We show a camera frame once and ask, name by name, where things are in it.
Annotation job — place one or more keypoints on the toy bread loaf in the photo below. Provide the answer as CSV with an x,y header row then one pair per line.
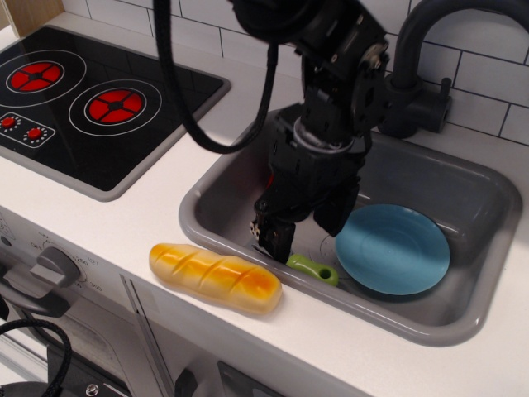
x,y
227,280

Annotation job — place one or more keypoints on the green handled grey spatula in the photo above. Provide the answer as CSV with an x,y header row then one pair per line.
x,y
301,264

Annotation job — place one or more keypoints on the toy oven front panel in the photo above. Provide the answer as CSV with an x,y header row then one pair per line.
x,y
121,323

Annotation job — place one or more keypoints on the dark grey faucet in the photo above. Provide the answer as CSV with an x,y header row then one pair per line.
x,y
412,106

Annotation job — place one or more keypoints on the red toy strawberry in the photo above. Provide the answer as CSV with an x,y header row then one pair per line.
x,y
270,181

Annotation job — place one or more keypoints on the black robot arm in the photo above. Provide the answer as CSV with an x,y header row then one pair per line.
x,y
344,57

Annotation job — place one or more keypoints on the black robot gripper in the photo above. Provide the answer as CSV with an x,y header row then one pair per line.
x,y
307,180

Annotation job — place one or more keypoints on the blue plastic plate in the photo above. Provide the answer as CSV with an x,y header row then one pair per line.
x,y
393,250

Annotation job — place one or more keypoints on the grey oven knob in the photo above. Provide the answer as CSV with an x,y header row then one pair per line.
x,y
55,268

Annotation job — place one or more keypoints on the black toy stovetop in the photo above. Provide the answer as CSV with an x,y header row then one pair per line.
x,y
89,115

